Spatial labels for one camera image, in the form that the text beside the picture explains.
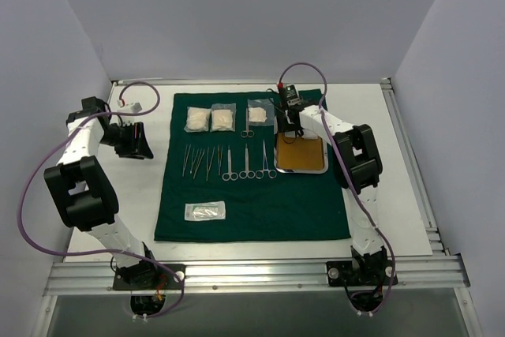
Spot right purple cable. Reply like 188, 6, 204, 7
277, 62, 397, 311

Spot dark green surgical cloth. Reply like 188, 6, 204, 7
154, 92, 350, 243

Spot green white suture packet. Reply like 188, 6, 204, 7
184, 201, 226, 222

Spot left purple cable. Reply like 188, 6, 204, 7
18, 81, 186, 319

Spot back aluminium frame rail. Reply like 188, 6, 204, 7
112, 78, 393, 88

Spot stainless steel instrument tray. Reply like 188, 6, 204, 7
274, 119, 329, 174

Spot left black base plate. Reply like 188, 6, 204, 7
112, 262, 182, 291

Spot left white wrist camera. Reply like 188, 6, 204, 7
118, 100, 143, 114

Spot thin short steel tweezers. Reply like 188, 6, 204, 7
189, 148, 198, 174

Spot front aluminium frame rail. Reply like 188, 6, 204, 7
44, 255, 470, 296

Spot small steel scissors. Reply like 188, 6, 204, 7
241, 107, 255, 138

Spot purple cable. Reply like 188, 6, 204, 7
277, 62, 397, 311
18, 81, 186, 319

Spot cotton ball bag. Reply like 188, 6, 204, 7
247, 99, 275, 126
184, 107, 211, 133
211, 103, 236, 132

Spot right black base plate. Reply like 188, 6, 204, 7
325, 260, 398, 287

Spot steel forceps clamp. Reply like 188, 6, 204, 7
255, 140, 277, 179

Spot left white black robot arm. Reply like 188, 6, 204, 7
43, 97, 159, 289

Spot right aluminium frame rail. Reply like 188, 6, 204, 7
380, 78, 450, 256

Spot aluminium frame rail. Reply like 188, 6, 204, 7
112, 78, 393, 88
44, 255, 470, 296
380, 78, 450, 256

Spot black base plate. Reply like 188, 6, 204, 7
325, 260, 398, 287
112, 262, 182, 291

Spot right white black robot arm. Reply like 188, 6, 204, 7
275, 83, 388, 284

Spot curved tip steel tweezers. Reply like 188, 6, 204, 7
193, 148, 205, 179

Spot steel surgical scissors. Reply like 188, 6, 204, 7
222, 147, 238, 182

